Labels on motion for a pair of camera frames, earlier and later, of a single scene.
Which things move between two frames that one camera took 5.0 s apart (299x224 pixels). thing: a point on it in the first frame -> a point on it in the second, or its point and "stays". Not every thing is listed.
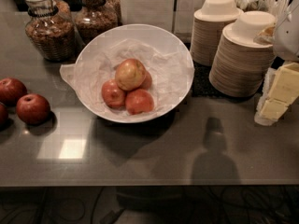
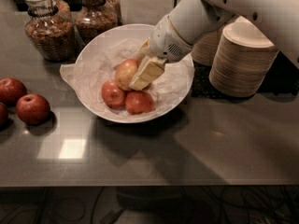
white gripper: [288, 37] -> [166, 42]
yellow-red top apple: [130, 74] stays
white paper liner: [172, 73] stays
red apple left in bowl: [113, 95] stays
